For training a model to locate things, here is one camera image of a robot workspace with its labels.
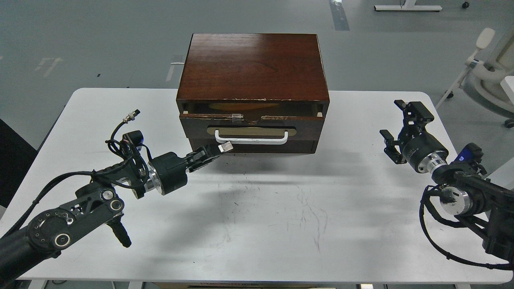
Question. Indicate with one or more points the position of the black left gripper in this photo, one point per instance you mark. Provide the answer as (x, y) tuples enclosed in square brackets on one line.
[(168, 172)]

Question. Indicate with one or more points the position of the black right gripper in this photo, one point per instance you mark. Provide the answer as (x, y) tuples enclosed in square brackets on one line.
[(421, 150)]

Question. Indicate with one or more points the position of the wooden drawer with white handle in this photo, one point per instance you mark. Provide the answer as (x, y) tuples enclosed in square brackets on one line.
[(296, 123)]

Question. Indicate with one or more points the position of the yellow corn cob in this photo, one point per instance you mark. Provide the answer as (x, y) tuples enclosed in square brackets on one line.
[(241, 107)]

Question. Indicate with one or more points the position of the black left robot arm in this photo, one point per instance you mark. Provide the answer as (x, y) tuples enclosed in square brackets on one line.
[(97, 203)]

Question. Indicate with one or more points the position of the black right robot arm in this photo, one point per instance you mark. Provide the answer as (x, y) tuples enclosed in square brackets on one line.
[(462, 197)]

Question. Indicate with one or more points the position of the dark wooden drawer cabinet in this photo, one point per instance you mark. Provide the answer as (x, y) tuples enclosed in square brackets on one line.
[(270, 68)]

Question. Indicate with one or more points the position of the white office chair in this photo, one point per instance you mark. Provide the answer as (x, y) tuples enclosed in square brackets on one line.
[(481, 80)]

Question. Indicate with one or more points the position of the white table leg base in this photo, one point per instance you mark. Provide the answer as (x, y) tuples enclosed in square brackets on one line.
[(408, 6)]

